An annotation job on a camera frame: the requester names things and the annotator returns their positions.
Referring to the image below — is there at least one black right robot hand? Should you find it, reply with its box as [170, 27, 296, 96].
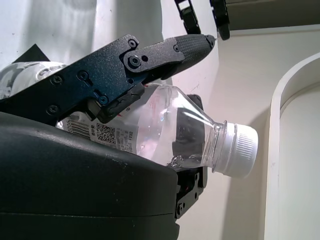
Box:
[0, 34, 216, 240]

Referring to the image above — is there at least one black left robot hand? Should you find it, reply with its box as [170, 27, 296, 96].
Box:
[173, 0, 231, 41]

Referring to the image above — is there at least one clear plastic water bottle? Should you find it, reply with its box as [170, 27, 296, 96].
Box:
[56, 83, 259, 180]

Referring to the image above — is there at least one clear plastic cup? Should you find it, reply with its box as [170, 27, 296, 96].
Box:
[0, 61, 69, 100]

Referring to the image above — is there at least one white curved panel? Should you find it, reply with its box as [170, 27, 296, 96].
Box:
[264, 52, 320, 240]

